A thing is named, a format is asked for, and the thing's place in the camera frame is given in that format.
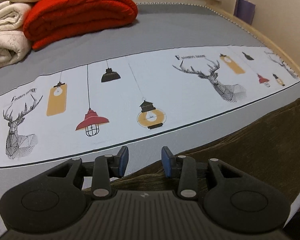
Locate dark olive corduroy pants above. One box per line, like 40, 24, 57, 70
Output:
82, 97, 300, 203

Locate grey printed bed sheet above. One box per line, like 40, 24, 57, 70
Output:
0, 4, 300, 235

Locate cream folded blanket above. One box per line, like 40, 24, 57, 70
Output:
0, 1, 31, 68

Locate red folded quilt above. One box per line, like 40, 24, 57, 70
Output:
23, 0, 138, 50

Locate wooden bed frame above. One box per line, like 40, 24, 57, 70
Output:
202, 0, 300, 88

